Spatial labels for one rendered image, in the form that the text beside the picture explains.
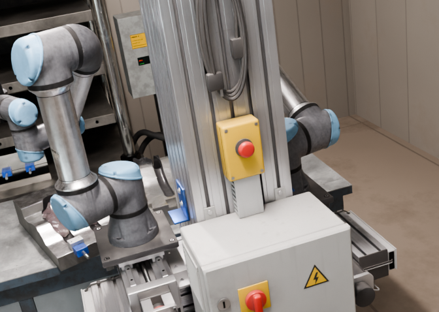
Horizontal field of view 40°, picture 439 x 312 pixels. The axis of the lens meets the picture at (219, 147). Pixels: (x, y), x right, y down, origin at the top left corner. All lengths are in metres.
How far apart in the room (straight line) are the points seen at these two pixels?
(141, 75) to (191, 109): 1.69
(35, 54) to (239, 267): 0.69
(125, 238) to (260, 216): 0.50
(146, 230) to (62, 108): 0.44
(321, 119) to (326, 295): 0.68
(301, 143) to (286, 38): 3.26
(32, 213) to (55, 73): 1.09
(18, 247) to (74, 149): 0.95
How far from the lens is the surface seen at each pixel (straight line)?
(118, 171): 1.70
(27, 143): 1.85
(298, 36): 5.10
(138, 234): 1.77
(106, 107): 3.11
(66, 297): 2.41
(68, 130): 1.59
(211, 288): 1.28
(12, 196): 3.00
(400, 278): 3.32
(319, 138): 1.88
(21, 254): 2.43
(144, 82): 3.04
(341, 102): 5.43
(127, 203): 1.73
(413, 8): 4.48
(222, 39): 1.34
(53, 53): 1.53
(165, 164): 2.57
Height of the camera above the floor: 1.92
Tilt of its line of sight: 22 degrees down
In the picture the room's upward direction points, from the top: 9 degrees counter-clockwise
